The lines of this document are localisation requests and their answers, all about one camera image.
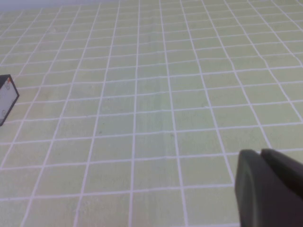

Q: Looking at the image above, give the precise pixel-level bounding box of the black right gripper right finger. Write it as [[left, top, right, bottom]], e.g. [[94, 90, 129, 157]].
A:
[[260, 148, 303, 196]]

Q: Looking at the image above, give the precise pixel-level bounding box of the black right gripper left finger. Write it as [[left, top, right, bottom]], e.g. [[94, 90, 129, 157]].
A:
[[234, 149, 303, 227]]

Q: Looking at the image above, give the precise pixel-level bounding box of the black glasses case printed side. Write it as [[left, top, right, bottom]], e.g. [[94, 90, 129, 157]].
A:
[[0, 74, 20, 126]]

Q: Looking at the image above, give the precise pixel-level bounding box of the green white-grid tablecloth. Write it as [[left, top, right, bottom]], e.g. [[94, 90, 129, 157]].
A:
[[0, 0, 303, 227]]

